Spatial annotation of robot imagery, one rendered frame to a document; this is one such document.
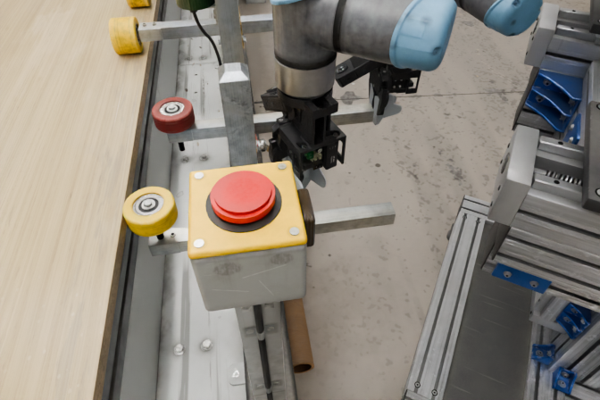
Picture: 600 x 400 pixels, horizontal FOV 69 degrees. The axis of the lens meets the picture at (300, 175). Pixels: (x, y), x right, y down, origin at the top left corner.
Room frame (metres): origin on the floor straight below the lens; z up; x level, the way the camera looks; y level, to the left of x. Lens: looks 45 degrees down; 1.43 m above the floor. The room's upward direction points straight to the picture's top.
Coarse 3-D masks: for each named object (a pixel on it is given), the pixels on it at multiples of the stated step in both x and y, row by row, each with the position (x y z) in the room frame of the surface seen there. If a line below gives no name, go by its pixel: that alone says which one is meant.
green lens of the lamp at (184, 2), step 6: (180, 0) 0.65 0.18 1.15; (186, 0) 0.65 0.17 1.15; (192, 0) 0.65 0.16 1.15; (198, 0) 0.65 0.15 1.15; (204, 0) 0.66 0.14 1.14; (210, 0) 0.66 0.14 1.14; (180, 6) 0.66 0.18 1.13; (186, 6) 0.65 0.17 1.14; (192, 6) 0.65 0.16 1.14; (198, 6) 0.65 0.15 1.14; (204, 6) 0.65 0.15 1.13; (210, 6) 0.66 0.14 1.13
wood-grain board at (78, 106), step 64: (0, 0) 1.21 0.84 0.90; (64, 0) 1.21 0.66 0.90; (0, 64) 0.88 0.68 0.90; (64, 64) 0.88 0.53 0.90; (128, 64) 0.88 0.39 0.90; (0, 128) 0.65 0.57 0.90; (64, 128) 0.65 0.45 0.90; (128, 128) 0.65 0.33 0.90; (0, 192) 0.48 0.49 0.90; (64, 192) 0.48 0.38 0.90; (128, 192) 0.49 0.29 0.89; (0, 256) 0.36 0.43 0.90; (64, 256) 0.36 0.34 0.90; (0, 320) 0.26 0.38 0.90; (64, 320) 0.26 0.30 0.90; (0, 384) 0.18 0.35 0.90; (64, 384) 0.18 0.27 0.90
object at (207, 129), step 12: (348, 108) 0.77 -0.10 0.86; (360, 108) 0.77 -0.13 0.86; (372, 108) 0.77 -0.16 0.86; (204, 120) 0.73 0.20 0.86; (216, 120) 0.73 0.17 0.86; (264, 120) 0.73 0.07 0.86; (336, 120) 0.74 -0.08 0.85; (348, 120) 0.75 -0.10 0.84; (360, 120) 0.75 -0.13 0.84; (372, 120) 0.76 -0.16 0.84; (180, 132) 0.69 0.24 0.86; (192, 132) 0.69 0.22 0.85; (204, 132) 0.70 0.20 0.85; (216, 132) 0.70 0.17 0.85; (264, 132) 0.72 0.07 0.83
